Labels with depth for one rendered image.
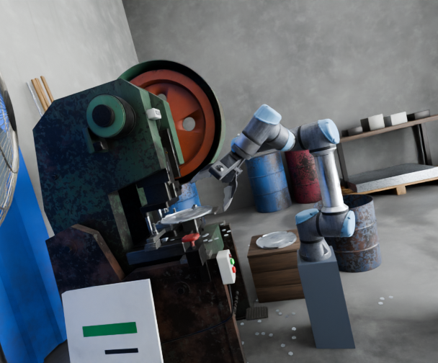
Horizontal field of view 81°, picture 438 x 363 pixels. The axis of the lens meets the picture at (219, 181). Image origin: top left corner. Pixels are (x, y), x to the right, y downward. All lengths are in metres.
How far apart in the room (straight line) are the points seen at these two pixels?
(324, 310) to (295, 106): 3.72
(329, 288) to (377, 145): 3.84
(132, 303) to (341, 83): 4.41
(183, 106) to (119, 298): 1.17
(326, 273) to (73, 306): 1.24
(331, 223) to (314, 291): 0.35
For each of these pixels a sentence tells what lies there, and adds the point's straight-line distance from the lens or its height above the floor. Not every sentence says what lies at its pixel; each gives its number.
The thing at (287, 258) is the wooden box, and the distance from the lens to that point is 1.82.
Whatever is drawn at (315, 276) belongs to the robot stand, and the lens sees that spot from 1.39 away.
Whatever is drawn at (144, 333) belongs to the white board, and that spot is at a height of 0.36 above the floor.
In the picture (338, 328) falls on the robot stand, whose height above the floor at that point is 0.11.
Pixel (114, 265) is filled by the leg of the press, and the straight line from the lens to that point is 1.40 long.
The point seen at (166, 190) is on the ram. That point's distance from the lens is 1.36.
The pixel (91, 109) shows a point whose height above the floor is 1.37.
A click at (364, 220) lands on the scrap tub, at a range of 2.07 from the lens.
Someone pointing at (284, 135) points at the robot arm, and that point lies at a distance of 0.88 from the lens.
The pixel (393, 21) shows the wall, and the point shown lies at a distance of 5.39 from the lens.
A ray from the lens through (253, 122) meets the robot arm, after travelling 0.80.
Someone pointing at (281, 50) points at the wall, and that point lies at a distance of 4.90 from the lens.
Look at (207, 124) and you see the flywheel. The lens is 1.70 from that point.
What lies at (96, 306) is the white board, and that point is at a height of 0.50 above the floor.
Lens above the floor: 1.06
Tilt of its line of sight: 6 degrees down
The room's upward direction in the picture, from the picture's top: 14 degrees counter-clockwise
